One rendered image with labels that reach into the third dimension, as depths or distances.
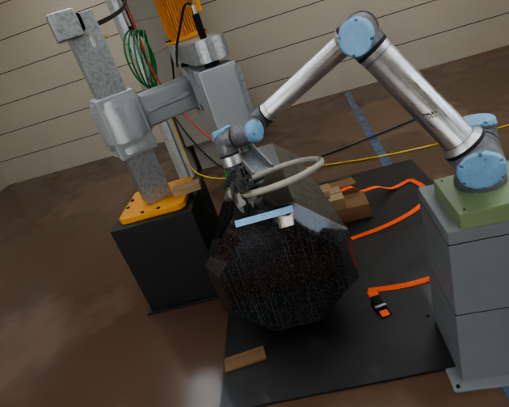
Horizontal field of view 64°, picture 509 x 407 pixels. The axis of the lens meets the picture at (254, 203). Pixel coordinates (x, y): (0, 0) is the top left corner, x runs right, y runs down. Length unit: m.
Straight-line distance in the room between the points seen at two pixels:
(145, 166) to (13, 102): 6.32
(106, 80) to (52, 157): 6.36
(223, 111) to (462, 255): 1.45
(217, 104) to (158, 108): 0.62
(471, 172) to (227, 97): 1.39
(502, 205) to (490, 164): 0.23
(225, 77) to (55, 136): 6.72
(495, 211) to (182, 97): 2.07
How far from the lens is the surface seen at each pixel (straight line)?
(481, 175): 1.56
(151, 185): 2.93
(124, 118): 2.75
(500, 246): 1.81
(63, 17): 2.70
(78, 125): 8.54
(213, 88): 2.38
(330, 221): 2.23
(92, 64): 2.79
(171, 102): 2.93
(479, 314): 2.00
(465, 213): 1.68
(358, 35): 1.42
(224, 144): 1.72
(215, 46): 2.34
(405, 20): 7.50
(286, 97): 1.70
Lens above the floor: 1.81
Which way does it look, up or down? 25 degrees down
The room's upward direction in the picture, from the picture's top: 19 degrees counter-clockwise
